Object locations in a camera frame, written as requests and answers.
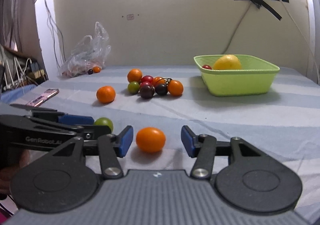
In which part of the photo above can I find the orange tomato by bag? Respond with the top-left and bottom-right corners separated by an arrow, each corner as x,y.
92,66 -> 101,73

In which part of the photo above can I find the striped blue bedsheet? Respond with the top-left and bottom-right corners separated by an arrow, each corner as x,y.
16,66 -> 319,222

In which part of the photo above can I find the orange mandarin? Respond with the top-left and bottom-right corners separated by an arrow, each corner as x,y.
127,68 -> 143,83
96,86 -> 116,104

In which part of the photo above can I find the wall cable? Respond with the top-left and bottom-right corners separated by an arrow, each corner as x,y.
222,2 -> 253,55

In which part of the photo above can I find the green tomato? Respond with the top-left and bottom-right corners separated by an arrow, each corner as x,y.
94,117 -> 114,133
127,81 -> 140,95

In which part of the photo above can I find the smartphone in pink case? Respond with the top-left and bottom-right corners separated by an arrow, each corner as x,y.
26,89 -> 60,107

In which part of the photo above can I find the large yellow grapefruit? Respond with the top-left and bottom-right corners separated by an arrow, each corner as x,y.
213,55 -> 242,70

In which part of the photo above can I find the white wifi router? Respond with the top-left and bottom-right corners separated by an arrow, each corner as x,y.
1,56 -> 32,91

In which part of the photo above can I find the orange tomato with stem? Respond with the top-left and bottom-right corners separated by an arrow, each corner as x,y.
168,79 -> 184,96

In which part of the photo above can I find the red tomato in cluster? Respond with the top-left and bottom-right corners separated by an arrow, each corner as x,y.
139,82 -> 152,89

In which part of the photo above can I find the red cherry tomato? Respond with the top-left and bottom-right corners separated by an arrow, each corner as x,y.
202,64 -> 212,70

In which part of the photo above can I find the dark cherry with stem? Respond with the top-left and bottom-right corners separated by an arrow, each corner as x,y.
155,78 -> 172,96

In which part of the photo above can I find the orange cherry tomato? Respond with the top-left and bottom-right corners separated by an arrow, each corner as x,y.
136,127 -> 166,154

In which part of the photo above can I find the dark purple tomato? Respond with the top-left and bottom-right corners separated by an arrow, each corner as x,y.
139,85 -> 155,100

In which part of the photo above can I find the clear plastic bag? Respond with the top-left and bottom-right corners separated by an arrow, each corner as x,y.
59,22 -> 111,78

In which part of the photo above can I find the green plastic basket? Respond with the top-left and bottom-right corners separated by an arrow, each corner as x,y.
194,55 -> 280,97

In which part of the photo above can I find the orange tomato in cluster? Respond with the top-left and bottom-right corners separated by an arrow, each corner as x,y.
152,76 -> 165,87

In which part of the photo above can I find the person left hand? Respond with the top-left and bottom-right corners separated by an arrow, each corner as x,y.
1,150 -> 30,195

